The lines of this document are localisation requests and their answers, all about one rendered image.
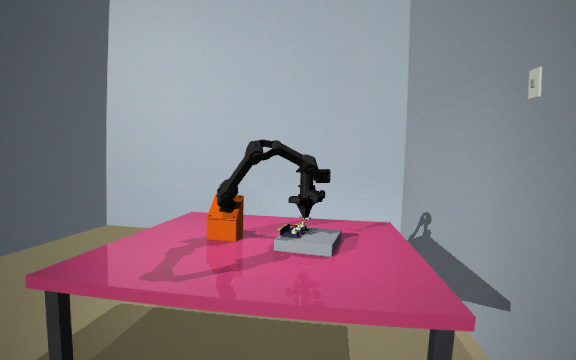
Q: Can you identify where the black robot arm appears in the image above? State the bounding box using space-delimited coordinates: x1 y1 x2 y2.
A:
217 139 331 213

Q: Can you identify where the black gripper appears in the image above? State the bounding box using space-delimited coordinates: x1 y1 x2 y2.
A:
288 183 316 218

